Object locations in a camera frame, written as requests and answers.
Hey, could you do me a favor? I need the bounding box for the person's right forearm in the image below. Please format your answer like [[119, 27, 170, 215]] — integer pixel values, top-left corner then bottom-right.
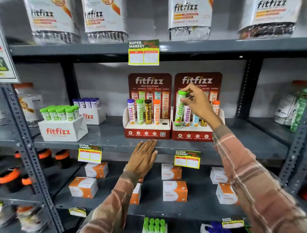
[[212, 124, 307, 233]]

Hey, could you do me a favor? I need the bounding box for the red-lidded clear jar white label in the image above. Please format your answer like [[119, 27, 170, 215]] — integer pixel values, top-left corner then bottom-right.
[[274, 80, 307, 127]]

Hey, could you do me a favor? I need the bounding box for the cluster of green-capped tubes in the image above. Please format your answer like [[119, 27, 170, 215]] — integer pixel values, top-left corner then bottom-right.
[[142, 217, 168, 233], [39, 105, 80, 121]]

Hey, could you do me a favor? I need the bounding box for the red white display stand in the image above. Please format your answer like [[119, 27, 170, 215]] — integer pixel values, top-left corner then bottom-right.
[[171, 72, 225, 142], [123, 73, 173, 140]]

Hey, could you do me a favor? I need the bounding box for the person's left forearm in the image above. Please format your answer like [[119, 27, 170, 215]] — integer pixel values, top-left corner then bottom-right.
[[77, 171, 140, 233]]

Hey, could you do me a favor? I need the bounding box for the person's left hand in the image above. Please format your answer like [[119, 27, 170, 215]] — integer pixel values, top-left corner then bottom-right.
[[124, 140, 158, 179]]

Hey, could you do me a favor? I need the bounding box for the person's right hand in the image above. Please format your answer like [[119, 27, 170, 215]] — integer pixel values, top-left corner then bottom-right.
[[180, 83, 224, 130]]

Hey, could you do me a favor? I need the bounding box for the white purple-label tablet tube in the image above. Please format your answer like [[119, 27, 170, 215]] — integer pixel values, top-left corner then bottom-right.
[[183, 106, 191, 127]]

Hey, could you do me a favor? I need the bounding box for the yellow green shelf price tag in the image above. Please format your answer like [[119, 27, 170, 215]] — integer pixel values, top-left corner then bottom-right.
[[222, 217, 245, 229], [174, 150, 201, 169], [69, 207, 87, 218], [78, 144, 102, 164], [128, 40, 160, 66]]

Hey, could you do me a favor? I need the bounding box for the grey slotted metal rack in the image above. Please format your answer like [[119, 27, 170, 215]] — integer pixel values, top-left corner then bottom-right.
[[247, 113, 307, 196], [0, 84, 65, 233]]

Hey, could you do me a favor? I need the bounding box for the purple-capped tablet tube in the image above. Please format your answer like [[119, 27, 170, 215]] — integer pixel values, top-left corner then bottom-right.
[[127, 99, 136, 124]]

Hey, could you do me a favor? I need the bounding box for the white green poster sign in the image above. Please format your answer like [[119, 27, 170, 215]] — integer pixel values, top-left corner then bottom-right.
[[0, 25, 20, 84]]

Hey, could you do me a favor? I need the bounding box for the large clear jar white label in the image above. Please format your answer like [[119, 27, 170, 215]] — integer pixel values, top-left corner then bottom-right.
[[81, 0, 129, 44], [24, 0, 81, 45], [168, 0, 213, 41], [237, 0, 302, 40]]

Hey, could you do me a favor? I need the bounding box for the green hanging packet strip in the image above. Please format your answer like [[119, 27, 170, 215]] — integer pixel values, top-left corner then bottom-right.
[[290, 88, 307, 133]]

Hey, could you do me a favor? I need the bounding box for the white cardboard box red print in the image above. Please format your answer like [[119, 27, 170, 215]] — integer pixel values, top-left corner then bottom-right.
[[78, 107, 106, 125], [38, 116, 89, 142]]

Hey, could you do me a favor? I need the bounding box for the grey metal shelving rack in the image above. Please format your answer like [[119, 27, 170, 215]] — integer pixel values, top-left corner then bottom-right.
[[9, 37, 307, 233]]

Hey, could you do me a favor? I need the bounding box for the purple blue packet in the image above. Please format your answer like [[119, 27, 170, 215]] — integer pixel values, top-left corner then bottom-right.
[[205, 221, 227, 233]]

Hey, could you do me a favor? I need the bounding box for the group of orange white boxes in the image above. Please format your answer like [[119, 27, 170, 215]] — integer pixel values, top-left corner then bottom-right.
[[69, 162, 239, 205]]

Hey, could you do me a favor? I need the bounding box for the cluster of purple-capped tubes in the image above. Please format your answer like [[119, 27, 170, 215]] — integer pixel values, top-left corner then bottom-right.
[[72, 97, 100, 109]]

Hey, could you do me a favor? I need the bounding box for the green-capped tablet tube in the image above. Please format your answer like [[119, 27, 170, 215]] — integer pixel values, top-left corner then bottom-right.
[[136, 99, 144, 125], [174, 90, 190, 127]]

